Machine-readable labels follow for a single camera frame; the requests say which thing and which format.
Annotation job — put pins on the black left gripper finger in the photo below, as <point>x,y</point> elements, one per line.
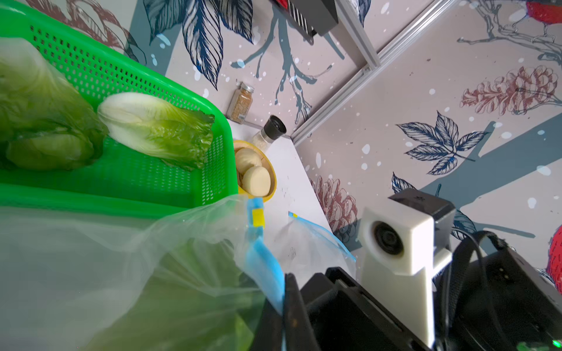
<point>299,332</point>

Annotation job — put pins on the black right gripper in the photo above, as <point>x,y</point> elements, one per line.
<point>344,317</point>

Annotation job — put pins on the clear zipper bag blue seal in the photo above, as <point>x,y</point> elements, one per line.
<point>65,277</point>

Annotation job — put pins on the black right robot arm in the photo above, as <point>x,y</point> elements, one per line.
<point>488,298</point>

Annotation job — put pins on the small chinese cabbage left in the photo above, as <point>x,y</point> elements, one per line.
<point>46,125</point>

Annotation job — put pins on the white bun front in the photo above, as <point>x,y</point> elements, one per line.
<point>257,182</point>

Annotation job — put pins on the white bun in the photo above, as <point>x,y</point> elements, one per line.
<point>246,159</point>
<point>257,182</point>

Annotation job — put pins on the white bun back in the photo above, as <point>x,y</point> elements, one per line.
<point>246,159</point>

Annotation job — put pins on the black top pepper grinder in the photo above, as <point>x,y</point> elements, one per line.
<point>270,132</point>

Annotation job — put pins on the green plastic basket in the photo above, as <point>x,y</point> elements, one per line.
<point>123,182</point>

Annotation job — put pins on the glass spice shaker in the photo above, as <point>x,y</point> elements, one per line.
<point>240,103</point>

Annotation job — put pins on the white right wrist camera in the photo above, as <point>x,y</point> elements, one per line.
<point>406,239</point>

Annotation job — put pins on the black hanging wall basket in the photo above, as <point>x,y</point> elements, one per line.
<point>309,17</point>

